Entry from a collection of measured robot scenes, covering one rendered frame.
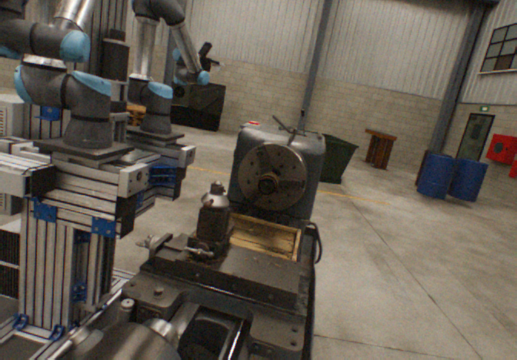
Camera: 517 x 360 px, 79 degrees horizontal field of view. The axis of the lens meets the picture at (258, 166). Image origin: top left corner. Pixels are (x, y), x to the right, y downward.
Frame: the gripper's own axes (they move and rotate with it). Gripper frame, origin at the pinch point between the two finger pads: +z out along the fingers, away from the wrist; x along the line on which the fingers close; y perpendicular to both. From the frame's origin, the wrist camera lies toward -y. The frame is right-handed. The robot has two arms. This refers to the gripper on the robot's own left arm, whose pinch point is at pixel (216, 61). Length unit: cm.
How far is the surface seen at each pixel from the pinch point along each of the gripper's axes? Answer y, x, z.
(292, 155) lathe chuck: 26, 85, -40
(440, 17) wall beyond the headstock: -346, -10, 1090
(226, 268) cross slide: 48, 101, -102
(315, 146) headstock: 23, 87, -20
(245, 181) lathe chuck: 46, 69, -46
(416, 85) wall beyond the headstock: -118, 11, 1080
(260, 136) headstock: 27, 62, -30
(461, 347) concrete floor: 131, 206, 80
